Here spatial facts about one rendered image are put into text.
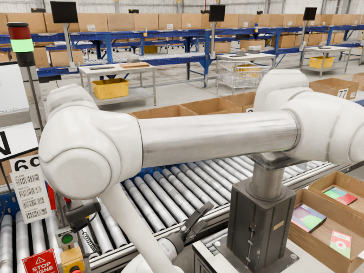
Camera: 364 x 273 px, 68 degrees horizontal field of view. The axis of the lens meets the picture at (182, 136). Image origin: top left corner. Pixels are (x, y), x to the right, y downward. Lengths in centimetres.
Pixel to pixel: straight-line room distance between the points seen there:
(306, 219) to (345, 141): 83
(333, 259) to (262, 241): 32
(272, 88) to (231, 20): 695
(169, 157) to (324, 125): 36
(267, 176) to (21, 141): 84
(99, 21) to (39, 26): 112
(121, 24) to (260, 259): 570
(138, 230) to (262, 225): 46
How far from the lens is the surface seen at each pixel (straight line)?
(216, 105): 232
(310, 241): 132
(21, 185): 99
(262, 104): 89
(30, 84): 89
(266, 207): 100
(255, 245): 112
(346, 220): 154
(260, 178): 100
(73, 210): 101
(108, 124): 49
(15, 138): 104
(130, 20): 637
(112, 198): 76
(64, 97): 63
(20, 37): 86
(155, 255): 79
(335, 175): 184
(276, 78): 87
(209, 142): 56
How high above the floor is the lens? 168
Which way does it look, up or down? 24 degrees down
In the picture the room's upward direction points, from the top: straight up
